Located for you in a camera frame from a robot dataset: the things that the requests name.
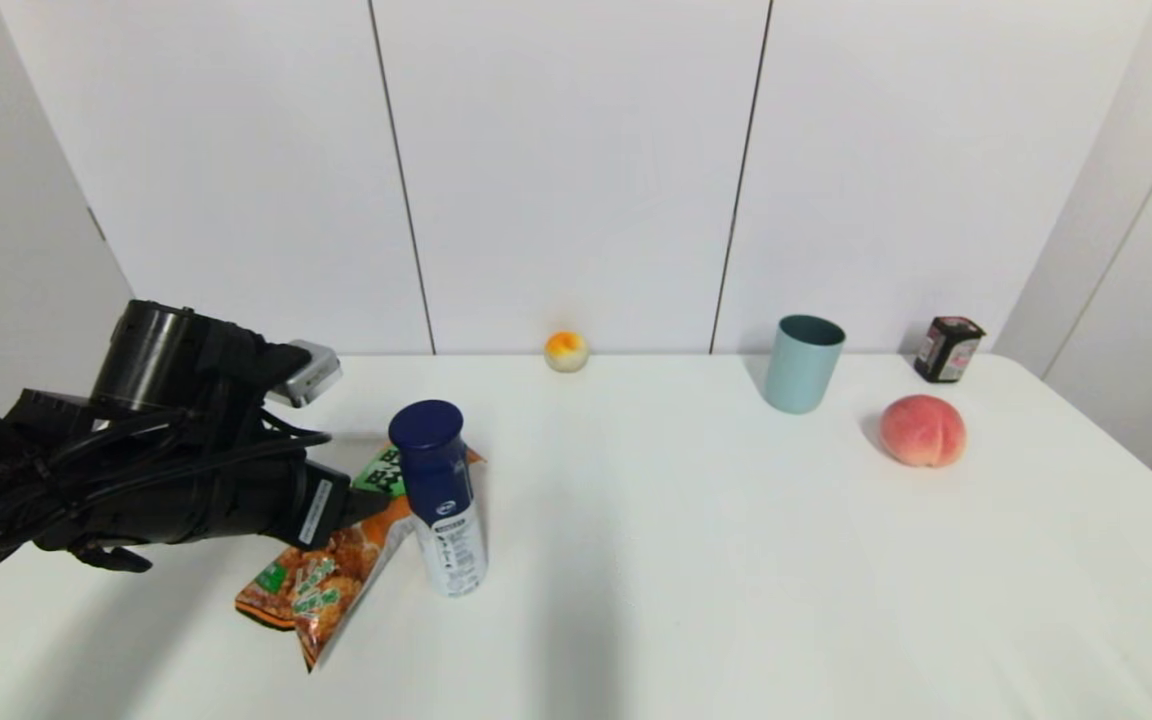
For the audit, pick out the white bottle with blue cap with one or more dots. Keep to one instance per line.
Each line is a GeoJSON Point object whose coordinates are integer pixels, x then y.
{"type": "Point", "coordinates": [446, 510]}

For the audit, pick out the orange and cream toy bun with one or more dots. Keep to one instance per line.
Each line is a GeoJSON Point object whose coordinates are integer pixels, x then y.
{"type": "Point", "coordinates": [566, 352]}

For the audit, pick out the pink peach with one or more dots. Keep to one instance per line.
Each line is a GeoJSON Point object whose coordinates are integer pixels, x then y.
{"type": "Point", "coordinates": [924, 430]}

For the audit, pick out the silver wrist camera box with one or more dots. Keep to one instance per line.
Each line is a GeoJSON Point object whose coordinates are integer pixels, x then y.
{"type": "Point", "coordinates": [311, 375]}

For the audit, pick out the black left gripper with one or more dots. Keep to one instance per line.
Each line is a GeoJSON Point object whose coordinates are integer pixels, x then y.
{"type": "Point", "coordinates": [306, 505]}

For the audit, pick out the dark jam jar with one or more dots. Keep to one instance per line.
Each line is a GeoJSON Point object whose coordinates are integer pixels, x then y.
{"type": "Point", "coordinates": [948, 350]}

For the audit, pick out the teal plastic cup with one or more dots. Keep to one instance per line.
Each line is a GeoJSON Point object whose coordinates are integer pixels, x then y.
{"type": "Point", "coordinates": [801, 365]}

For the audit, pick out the orange cookie bag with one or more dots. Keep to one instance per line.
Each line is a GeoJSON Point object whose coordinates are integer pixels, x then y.
{"type": "Point", "coordinates": [336, 570]}

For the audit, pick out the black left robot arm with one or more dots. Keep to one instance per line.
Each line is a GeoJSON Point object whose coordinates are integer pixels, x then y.
{"type": "Point", "coordinates": [136, 420]}

